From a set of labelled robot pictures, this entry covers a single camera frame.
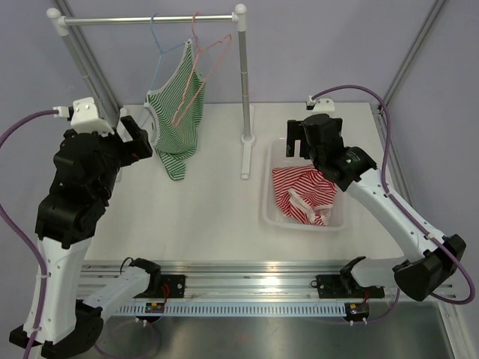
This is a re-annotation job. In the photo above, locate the green striped tank top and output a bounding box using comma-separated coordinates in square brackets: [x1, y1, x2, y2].
[144, 40, 206, 181]

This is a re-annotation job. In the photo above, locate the red striped tank top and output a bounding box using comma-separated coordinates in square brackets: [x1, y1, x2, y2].
[272, 165, 337, 227]

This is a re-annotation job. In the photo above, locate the blue wire hanger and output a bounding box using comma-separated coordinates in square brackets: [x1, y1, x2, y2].
[138, 13, 185, 131]

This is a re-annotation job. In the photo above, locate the pink wire hanger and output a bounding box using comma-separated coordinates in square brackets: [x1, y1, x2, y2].
[172, 12, 233, 128]

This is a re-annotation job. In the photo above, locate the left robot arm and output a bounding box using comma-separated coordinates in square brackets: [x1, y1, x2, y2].
[9, 115, 162, 358]

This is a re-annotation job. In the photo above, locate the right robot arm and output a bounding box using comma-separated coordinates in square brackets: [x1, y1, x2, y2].
[286, 114, 466, 301]

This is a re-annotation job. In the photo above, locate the white plastic basket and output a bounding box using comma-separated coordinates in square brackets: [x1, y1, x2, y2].
[261, 138, 347, 232]

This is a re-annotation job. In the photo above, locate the white and silver clothes rack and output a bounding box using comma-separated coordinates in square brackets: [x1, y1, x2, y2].
[46, 1, 255, 180]

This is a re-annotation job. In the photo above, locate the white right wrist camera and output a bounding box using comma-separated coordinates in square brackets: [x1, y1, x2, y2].
[305, 96, 335, 114]

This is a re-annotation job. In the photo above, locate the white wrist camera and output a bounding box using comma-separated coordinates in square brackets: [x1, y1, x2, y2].
[305, 96, 335, 114]
[70, 97, 114, 137]

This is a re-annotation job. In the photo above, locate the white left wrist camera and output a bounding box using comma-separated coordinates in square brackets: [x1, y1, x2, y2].
[70, 97, 114, 137]

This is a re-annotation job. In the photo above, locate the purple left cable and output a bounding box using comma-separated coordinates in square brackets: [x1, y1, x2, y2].
[0, 107, 61, 359]

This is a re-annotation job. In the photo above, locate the purple cable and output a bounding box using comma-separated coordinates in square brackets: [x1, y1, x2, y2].
[316, 85, 476, 304]
[0, 107, 61, 359]

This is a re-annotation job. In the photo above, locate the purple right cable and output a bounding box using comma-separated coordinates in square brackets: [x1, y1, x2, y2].
[316, 85, 476, 304]

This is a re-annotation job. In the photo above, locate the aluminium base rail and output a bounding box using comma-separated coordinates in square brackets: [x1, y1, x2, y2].
[78, 260, 454, 304]

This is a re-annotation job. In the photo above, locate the white slotted cable duct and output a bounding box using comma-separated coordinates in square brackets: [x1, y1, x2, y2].
[115, 301, 346, 317]

